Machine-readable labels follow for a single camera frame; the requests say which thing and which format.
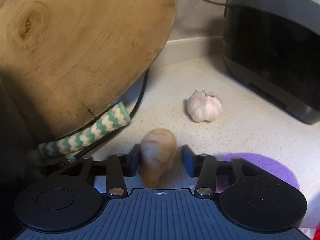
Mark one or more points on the round wooden cutting board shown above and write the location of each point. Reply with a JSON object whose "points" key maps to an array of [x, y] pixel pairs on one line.
{"points": [[65, 62]]}

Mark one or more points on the dark blue electric kettle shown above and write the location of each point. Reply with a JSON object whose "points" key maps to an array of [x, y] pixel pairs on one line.
{"points": [[17, 147]]}

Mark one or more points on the purple pink sponge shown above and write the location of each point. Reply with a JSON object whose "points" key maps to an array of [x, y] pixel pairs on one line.
{"points": [[268, 164]]}

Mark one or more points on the white garlic bulb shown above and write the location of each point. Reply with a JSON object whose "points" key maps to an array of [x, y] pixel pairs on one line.
{"points": [[204, 106]]}

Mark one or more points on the green striped dish cloth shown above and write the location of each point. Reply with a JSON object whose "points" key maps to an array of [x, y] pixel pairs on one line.
{"points": [[113, 119]]}

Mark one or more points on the black rice cooker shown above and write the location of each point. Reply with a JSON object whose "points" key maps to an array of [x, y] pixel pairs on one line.
{"points": [[272, 47]]}

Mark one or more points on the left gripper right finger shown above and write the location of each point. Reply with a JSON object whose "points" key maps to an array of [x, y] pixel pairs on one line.
{"points": [[204, 168]]}

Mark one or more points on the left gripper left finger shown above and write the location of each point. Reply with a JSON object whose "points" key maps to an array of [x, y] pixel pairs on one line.
{"points": [[119, 166]]}

